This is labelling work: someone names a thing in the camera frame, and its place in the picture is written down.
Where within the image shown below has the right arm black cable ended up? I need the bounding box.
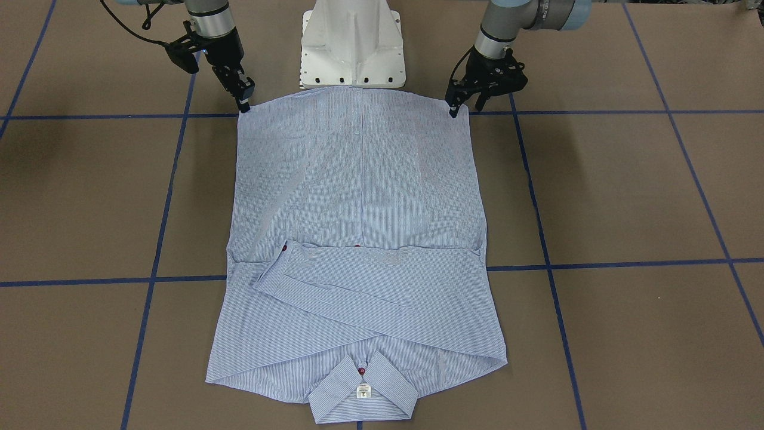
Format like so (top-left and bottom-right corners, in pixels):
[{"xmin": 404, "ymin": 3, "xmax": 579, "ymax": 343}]
[{"xmin": 100, "ymin": 0, "xmax": 180, "ymax": 47}]

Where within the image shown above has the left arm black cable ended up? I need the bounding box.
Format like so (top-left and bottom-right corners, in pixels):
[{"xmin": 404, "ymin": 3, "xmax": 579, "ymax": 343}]
[{"xmin": 449, "ymin": 50, "xmax": 475, "ymax": 96}]

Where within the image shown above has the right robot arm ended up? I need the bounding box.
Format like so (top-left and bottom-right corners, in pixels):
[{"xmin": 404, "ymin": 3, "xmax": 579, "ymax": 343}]
[{"xmin": 101, "ymin": 1, "xmax": 255, "ymax": 113}]

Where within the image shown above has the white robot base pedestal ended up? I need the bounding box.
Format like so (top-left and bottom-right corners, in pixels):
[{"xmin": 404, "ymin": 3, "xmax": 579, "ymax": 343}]
[{"xmin": 298, "ymin": 1, "xmax": 406, "ymax": 90}]

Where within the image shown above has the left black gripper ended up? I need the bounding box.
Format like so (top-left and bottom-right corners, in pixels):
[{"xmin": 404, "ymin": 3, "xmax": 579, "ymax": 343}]
[{"xmin": 445, "ymin": 47, "xmax": 528, "ymax": 119}]

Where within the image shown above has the light blue striped shirt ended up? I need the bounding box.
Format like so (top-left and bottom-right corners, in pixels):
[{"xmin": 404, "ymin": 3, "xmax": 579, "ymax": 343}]
[{"xmin": 207, "ymin": 87, "xmax": 508, "ymax": 424}]

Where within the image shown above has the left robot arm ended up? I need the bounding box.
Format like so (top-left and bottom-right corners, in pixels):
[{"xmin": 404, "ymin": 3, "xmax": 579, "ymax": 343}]
[{"xmin": 445, "ymin": 1, "xmax": 592, "ymax": 119}]

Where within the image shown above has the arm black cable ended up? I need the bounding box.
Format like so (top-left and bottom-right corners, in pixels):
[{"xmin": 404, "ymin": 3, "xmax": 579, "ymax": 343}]
[
  {"xmin": 100, "ymin": 0, "xmax": 180, "ymax": 47},
  {"xmin": 449, "ymin": 50, "xmax": 475, "ymax": 96}
]

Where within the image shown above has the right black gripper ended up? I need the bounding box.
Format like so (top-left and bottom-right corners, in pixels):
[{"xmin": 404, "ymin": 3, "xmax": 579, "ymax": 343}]
[{"xmin": 203, "ymin": 28, "xmax": 255, "ymax": 113}]

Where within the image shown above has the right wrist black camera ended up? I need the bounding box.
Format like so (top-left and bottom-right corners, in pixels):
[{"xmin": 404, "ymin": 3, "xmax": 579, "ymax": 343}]
[{"xmin": 164, "ymin": 21, "xmax": 208, "ymax": 75}]

